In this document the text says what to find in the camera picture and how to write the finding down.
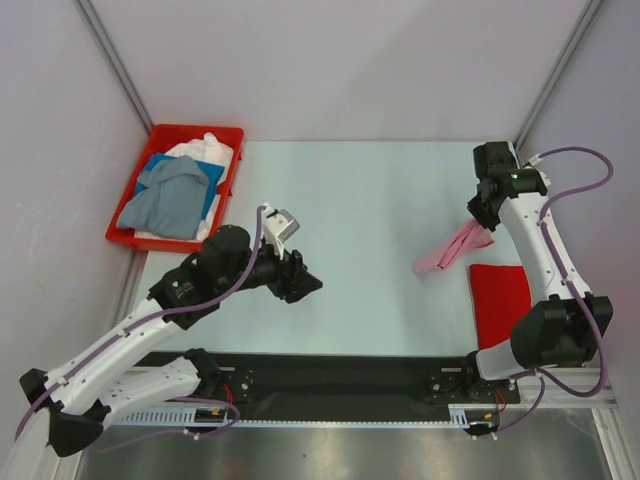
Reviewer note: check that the left aluminium corner post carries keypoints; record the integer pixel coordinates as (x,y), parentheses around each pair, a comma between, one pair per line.
(114,61)

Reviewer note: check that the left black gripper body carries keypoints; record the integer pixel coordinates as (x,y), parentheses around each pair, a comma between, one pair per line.
(269,269)

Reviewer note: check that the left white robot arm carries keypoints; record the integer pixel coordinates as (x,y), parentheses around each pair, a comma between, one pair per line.
(88,394)

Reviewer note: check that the right slotted cable duct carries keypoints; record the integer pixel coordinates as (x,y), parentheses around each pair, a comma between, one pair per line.
(471,414)

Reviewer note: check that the pink t shirt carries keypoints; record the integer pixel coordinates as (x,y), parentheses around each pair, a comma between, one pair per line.
(469,237)

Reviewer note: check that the red folded t shirt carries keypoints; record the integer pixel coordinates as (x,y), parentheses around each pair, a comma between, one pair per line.
(500,297)

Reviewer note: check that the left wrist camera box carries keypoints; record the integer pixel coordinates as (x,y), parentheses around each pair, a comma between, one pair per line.
(278,225)

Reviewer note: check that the grey t shirt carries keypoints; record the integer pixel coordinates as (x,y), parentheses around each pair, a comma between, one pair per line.
(171,200)

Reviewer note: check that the left slotted cable duct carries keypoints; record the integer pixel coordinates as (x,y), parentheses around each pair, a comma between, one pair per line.
(198,416)

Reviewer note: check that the white t shirt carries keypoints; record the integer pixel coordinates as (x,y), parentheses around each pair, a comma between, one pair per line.
(210,150)

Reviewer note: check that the blue t shirt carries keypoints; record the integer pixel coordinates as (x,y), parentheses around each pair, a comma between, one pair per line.
(213,172)

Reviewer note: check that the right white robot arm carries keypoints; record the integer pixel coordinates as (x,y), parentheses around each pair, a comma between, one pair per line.
(567,321)

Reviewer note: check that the right aluminium corner post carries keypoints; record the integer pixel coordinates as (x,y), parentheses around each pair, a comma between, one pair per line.
(570,48)

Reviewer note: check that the slotted cable duct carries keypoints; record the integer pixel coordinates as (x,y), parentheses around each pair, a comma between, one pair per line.
(198,416)
(471,414)

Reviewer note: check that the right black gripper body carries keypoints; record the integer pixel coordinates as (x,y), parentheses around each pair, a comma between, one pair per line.
(483,212)

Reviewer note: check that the aluminium corner post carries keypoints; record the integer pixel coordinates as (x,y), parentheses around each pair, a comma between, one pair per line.
(114,61)
(570,48)

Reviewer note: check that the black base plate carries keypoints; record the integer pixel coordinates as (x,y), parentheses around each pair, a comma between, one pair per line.
(327,388)

